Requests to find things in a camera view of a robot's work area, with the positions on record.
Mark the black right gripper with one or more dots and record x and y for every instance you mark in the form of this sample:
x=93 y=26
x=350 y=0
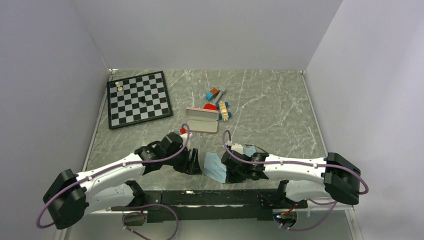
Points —
x=231 y=179

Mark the cream toy cart blue wheels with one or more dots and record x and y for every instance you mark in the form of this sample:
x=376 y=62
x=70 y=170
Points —
x=224 y=113

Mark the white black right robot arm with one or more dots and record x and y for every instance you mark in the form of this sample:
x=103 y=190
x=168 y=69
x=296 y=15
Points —
x=332 y=176

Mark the black white chessboard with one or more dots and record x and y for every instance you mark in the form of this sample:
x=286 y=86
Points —
x=137 y=99

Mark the brown-framed sunglasses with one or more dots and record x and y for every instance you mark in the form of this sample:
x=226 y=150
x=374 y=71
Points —
x=256 y=147

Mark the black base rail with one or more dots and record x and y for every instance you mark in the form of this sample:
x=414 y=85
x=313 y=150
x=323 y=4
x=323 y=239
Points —
x=218 y=204

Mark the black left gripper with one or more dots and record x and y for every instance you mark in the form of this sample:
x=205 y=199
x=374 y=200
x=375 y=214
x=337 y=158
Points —
x=191 y=167

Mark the red toy block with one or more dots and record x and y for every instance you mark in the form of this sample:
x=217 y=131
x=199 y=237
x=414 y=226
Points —
x=210 y=106

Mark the grey toy bar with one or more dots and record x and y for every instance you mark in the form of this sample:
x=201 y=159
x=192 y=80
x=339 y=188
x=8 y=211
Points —
x=221 y=91

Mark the light blue cleaning cloth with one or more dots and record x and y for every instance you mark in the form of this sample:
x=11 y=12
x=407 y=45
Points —
x=213 y=168

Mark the pink glasses case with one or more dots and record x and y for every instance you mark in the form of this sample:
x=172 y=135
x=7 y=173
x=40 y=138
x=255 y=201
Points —
x=202 y=120

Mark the blue and orange toy block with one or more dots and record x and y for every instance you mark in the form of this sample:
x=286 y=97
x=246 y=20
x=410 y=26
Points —
x=211 y=94

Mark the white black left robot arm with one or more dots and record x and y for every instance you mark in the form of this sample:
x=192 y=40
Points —
x=71 y=196

